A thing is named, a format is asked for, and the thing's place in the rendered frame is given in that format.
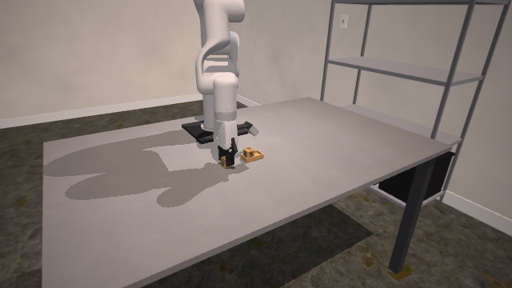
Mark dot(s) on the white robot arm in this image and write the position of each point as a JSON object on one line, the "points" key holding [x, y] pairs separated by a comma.
{"points": [[218, 90]]}

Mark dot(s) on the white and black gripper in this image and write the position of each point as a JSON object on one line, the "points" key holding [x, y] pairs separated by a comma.
{"points": [[226, 136]]}

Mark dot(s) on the wooden number cube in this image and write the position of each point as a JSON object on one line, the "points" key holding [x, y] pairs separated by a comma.
{"points": [[223, 162], [248, 152]]}

